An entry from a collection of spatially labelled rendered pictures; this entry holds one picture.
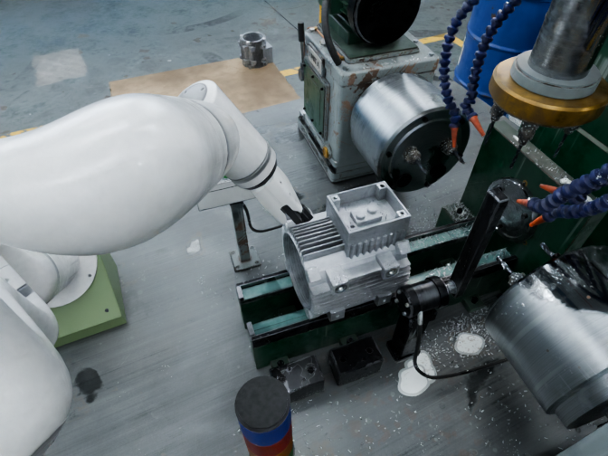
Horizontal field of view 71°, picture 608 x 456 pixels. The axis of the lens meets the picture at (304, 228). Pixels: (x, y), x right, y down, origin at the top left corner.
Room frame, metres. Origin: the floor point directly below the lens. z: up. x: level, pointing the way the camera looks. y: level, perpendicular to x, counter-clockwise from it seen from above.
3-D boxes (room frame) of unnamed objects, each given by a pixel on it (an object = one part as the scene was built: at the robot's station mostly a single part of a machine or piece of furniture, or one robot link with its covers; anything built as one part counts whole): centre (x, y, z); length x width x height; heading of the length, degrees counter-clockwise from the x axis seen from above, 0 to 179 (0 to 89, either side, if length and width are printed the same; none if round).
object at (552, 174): (0.68, -0.51, 0.97); 0.30 x 0.11 x 0.34; 19
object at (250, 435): (0.17, 0.04, 1.19); 0.06 x 0.06 x 0.04
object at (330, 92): (1.19, -0.17, 0.99); 0.35 x 0.31 x 0.37; 19
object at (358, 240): (0.55, -0.12, 1.11); 0.12 x 0.11 x 0.07; 110
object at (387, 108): (0.97, -0.25, 1.04); 0.37 x 0.25 x 0.25; 19
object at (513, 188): (0.66, -0.45, 1.02); 0.15 x 0.02 x 0.15; 19
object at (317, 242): (0.53, -0.08, 1.02); 0.20 x 0.19 x 0.19; 110
